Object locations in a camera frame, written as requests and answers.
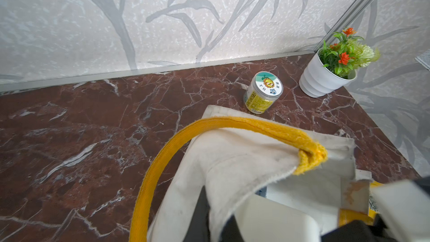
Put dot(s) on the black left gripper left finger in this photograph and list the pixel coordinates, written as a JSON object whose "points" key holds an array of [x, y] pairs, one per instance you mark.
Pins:
{"points": [[198, 230]]}

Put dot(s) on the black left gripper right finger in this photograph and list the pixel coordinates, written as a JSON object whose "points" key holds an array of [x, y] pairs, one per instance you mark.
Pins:
{"points": [[231, 232]]}

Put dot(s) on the white canvas bag yellow handles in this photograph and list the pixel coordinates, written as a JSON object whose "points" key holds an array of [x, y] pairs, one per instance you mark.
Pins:
{"points": [[234, 154]]}

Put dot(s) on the white rectangular alarm clock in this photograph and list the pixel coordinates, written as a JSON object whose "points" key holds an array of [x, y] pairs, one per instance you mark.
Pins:
{"points": [[262, 220]]}

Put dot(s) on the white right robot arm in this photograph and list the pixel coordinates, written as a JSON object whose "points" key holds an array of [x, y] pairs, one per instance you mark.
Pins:
{"points": [[403, 216]]}

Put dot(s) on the white potted artificial plant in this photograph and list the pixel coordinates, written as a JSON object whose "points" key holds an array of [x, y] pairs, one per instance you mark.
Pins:
{"points": [[336, 65]]}

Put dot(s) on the aluminium cage frame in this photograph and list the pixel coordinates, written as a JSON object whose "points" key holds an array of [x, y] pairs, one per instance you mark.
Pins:
{"points": [[53, 42]]}

